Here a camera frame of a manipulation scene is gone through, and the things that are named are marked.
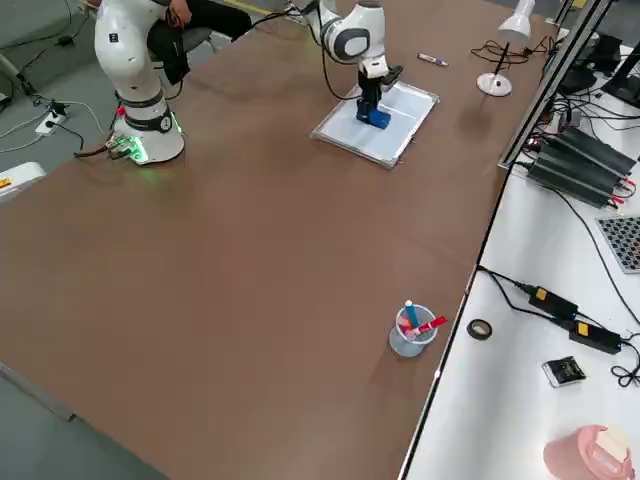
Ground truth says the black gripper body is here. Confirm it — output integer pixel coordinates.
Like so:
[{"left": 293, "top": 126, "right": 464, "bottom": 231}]
[{"left": 356, "top": 73, "right": 387, "bottom": 104}]

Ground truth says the blue whiteboard eraser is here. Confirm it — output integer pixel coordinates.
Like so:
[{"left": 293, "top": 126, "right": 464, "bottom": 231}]
[{"left": 355, "top": 109, "right": 392, "bottom": 130}]

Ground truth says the silver framed whiteboard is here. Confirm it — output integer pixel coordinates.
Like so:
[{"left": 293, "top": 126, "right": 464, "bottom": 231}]
[{"left": 310, "top": 81, "right": 441, "bottom": 172}]

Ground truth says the red marker pen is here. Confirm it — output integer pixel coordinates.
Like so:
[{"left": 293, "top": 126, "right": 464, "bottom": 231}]
[{"left": 412, "top": 315, "right": 450, "bottom": 336}]

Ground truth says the white desk lamp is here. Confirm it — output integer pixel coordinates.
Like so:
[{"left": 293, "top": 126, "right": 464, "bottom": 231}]
[{"left": 475, "top": 0, "right": 538, "bottom": 98}]

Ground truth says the grey office chair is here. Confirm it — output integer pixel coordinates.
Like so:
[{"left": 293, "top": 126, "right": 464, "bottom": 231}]
[{"left": 179, "top": 25, "right": 217, "bottom": 55}]

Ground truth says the person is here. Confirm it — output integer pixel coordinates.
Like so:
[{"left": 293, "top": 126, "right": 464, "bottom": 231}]
[{"left": 146, "top": 0, "right": 253, "bottom": 87}]

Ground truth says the blue white pen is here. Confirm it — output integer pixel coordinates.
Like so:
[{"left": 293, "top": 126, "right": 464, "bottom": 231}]
[{"left": 403, "top": 298, "right": 422, "bottom": 334}]

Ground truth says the black power supply unit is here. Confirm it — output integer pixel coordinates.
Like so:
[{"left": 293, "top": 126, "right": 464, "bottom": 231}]
[{"left": 526, "top": 125, "right": 640, "bottom": 209}]

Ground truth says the clear pen cup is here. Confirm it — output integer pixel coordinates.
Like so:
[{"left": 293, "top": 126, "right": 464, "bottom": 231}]
[{"left": 388, "top": 304, "right": 437, "bottom": 358}]

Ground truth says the black tape roll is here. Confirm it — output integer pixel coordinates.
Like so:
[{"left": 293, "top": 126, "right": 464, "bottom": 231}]
[{"left": 466, "top": 318, "right": 493, "bottom": 342}]

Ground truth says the black power adapter yellow label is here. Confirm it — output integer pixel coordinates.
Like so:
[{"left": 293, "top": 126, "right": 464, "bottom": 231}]
[
  {"left": 527, "top": 283, "right": 581, "bottom": 320},
  {"left": 568, "top": 320, "right": 623, "bottom": 356}
]

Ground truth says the checkered calibration board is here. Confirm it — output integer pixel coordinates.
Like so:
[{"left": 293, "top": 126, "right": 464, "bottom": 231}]
[{"left": 594, "top": 215, "right": 640, "bottom": 275}]

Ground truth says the white floor power strip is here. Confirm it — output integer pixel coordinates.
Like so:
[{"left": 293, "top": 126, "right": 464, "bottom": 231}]
[{"left": 33, "top": 110, "right": 70, "bottom": 137}]

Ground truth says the small black device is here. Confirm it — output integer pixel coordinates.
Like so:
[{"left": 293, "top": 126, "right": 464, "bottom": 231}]
[{"left": 541, "top": 355, "right": 586, "bottom": 389}]

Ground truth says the white cabinet with orange label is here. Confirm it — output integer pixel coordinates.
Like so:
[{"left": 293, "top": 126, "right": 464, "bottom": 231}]
[{"left": 0, "top": 160, "right": 48, "bottom": 205}]

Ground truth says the pink tape dispenser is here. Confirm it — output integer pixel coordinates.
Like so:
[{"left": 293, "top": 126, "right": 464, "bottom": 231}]
[{"left": 542, "top": 424, "right": 635, "bottom": 480}]

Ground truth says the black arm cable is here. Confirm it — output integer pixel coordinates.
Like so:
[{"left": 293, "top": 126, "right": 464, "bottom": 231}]
[{"left": 321, "top": 27, "right": 362, "bottom": 101}]

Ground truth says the black lamp cable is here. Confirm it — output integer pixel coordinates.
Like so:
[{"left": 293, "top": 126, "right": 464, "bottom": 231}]
[{"left": 469, "top": 35, "right": 562, "bottom": 66}]

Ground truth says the aluminium frame post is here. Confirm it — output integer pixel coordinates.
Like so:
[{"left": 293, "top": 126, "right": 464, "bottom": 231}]
[{"left": 496, "top": 0, "right": 605, "bottom": 170}]

